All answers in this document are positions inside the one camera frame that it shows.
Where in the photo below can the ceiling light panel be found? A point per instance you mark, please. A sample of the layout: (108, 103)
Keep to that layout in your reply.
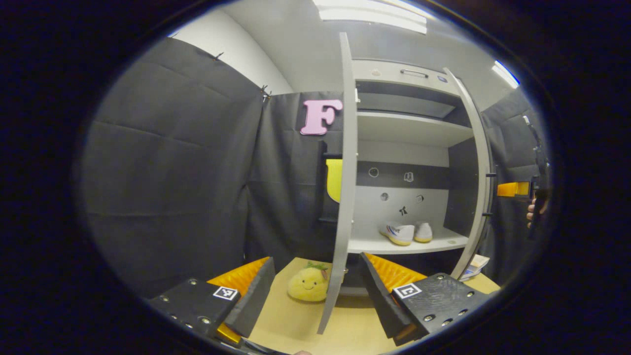
(369, 15)
(505, 74)

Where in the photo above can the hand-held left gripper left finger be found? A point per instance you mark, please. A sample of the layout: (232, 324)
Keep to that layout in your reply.
(197, 305)

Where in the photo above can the white shoe cabinet door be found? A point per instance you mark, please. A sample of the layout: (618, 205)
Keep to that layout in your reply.
(347, 172)
(488, 162)

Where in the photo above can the white shoe with striped sides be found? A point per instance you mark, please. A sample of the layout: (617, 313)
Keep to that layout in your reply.
(399, 233)
(423, 231)

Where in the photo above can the white shoe cabinet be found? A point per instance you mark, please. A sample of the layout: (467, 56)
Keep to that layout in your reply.
(409, 128)

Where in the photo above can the yellow smiling plush toy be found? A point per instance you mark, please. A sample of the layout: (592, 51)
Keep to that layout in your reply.
(308, 286)

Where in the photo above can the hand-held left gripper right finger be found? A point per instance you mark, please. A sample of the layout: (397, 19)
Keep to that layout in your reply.
(438, 301)

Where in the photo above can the small white box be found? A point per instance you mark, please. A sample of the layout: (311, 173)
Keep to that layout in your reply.
(475, 266)

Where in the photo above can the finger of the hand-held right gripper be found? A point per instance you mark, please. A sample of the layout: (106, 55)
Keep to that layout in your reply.
(512, 189)

